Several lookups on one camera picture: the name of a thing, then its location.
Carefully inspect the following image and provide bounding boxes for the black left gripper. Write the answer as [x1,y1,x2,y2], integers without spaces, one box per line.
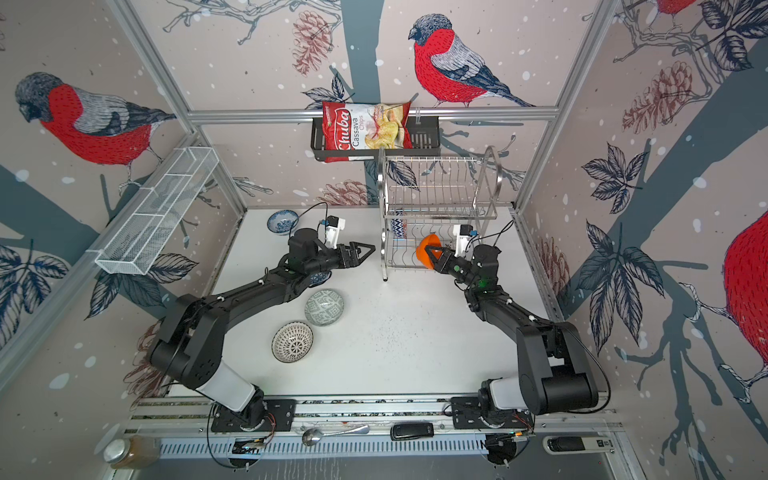
[305,243,375,278]

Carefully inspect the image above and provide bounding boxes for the orange plastic bowl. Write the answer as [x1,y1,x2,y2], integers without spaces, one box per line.
[416,234,443,270]

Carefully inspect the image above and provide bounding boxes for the blue triangle pattern bowl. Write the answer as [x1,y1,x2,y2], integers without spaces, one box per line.
[309,271,332,288]

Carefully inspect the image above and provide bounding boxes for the stainless steel dish rack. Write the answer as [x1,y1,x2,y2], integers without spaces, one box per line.
[377,147,503,281]

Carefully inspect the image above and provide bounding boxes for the red patterned bowl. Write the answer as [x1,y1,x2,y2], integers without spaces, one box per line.
[390,215,408,240]

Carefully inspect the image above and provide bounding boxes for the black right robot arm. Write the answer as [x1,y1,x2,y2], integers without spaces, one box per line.
[425,244,602,415]

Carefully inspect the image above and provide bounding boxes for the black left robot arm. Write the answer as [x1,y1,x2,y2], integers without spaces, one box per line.
[148,228,375,428]

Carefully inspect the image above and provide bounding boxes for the blue floral white bowl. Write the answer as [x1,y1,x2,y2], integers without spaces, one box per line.
[267,209,299,236]

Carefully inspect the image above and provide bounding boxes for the brown white patterned bowl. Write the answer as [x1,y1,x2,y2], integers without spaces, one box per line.
[271,321,314,364]

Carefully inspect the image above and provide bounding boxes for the red cassava chips bag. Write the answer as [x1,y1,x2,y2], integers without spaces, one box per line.
[321,102,412,153]

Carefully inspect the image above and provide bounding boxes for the black remote device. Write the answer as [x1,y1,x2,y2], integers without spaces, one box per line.
[390,422,435,441]

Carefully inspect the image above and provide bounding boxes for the metal spoon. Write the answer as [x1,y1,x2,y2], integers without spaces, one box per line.
[301,425,370,447]

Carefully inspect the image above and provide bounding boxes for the glass jar with silver lid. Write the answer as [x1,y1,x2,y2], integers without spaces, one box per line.
[103,435,161,470]

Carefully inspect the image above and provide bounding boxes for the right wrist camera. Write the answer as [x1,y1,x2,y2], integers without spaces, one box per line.
[453,224,477,257]

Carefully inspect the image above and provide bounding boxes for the black wire shelf basket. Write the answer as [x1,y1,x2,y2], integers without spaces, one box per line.
[310,116,441,163]

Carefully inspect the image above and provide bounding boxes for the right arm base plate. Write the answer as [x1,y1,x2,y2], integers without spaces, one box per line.
[446,396,535,430]

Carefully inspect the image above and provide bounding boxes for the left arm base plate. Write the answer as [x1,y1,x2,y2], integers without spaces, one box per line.
[210,399,297,434]

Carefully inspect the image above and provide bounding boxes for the white wire mesh basket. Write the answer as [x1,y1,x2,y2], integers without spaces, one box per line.
[95,146,219,275]

